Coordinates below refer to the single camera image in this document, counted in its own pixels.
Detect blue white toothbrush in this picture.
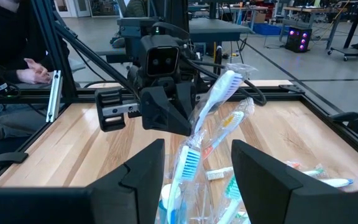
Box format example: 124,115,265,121
317,177,354,189
188,63,258,135
165,144,202,224

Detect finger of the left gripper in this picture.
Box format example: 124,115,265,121
140,86,193,137
172,82,198,121

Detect wooden workbench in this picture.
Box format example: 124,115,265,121
283,4,347,50

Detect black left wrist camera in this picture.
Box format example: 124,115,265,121
140,34,181,78

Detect blue plastic bin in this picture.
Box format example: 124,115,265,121
253,22,288,36

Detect teal mouthwash bottle white cap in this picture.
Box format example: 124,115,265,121
158,182,183,224

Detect green white toothbrush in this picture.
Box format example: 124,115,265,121
214,175,251,224
301,167,326,179

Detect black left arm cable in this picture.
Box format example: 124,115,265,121
178,57,267,106

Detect person's hand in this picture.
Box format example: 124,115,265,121
23,58,53,77
16,68,55,85

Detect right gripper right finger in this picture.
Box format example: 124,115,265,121
231,139,358,224

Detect dark grey desk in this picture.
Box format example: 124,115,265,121
116,17,255,60

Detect black device green light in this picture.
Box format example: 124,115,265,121
0,81,22,100

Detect computer tower pink fans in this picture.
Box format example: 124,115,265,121
284,26,313,53

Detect black table clamp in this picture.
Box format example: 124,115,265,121
0,151,30,171
329,111,358,135

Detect orange white toothbrush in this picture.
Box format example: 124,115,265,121
201,98,256,160
204,159,303,182

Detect silver aluminium bracket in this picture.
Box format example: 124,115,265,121
45,70,63,123

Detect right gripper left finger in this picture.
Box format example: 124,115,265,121
0,138,166,224

